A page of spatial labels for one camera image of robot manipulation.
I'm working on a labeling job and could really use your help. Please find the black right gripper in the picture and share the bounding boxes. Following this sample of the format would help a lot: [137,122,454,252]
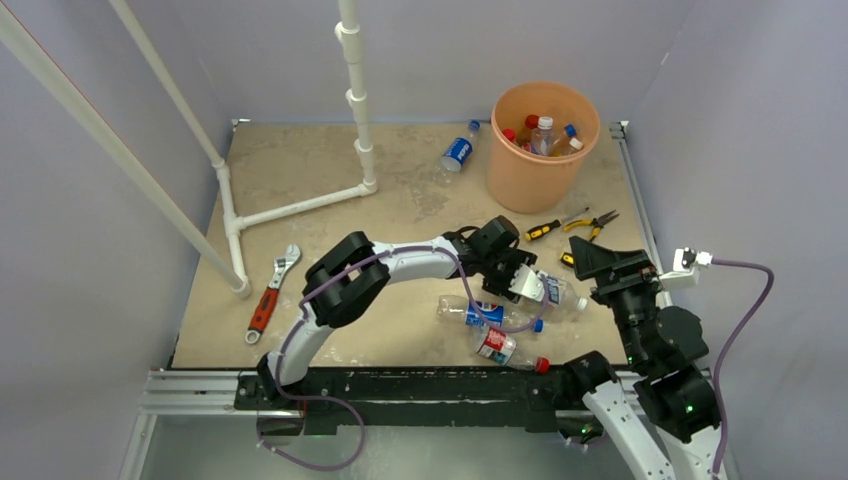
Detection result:
[570,232,665,366]

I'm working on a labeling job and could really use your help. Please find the crushed white cap bottle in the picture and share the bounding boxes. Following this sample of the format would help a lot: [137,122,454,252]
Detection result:
[536,270,588,316]

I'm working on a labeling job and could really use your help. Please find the small blue Pepsi bottle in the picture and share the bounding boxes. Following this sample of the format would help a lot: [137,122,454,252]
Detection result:
[436,295,545,333]

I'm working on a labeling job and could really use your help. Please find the large Pepsi bottle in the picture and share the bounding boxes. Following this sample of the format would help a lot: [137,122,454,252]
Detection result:
[548,123,577,157]

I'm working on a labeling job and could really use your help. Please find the red label water bottle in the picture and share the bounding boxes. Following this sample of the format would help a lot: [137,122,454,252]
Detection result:
[502,128,520,147]

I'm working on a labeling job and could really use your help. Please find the clear white cap bottle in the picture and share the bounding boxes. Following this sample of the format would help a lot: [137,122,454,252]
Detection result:
[530,116,555,156]

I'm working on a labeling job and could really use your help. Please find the gold red drink bottle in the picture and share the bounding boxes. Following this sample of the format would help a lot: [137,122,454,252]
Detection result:
[562,137,584,156]

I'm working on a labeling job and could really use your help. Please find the red cap clear bottle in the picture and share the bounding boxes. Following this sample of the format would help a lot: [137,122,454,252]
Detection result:
[516,114,539,148]

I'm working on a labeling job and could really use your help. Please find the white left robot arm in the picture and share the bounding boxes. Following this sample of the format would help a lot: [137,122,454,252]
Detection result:
[256,216,549,409]

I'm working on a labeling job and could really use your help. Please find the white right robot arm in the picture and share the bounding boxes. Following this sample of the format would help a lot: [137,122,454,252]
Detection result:
[561,236,727,479]

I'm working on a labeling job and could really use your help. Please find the orange plastic bin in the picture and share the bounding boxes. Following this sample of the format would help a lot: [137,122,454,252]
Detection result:
[487,81,601,214]

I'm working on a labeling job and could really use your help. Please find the red blue label bottle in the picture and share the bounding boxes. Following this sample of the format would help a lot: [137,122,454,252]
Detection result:
[470,325,550,374]

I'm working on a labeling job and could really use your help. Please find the yellow handled pliers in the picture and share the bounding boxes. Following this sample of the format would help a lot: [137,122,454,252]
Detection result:
[563,210,619,242]

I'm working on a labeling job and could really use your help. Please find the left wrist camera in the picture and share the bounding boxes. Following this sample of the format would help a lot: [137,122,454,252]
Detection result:
[508,264,546,302]

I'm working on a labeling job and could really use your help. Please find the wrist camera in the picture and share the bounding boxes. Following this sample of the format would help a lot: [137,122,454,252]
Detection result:
[508,264,546,302]
[659,247,713,291]

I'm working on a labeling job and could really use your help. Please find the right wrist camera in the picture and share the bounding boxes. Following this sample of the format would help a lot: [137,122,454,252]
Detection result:
[659,247,713,291]

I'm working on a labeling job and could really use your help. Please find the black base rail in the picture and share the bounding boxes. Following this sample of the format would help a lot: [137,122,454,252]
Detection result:
[234,366,602,441]

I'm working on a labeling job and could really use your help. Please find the purple loop cable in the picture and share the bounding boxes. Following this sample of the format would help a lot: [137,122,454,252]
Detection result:
[256,396,368,472]

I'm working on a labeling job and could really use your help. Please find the adjustable wrench red handle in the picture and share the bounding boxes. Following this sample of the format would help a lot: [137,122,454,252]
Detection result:
[244,243,303,346]

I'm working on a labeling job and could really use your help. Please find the white PVC pipe frame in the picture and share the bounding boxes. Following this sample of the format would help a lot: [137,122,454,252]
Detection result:
[1,1,378,298]

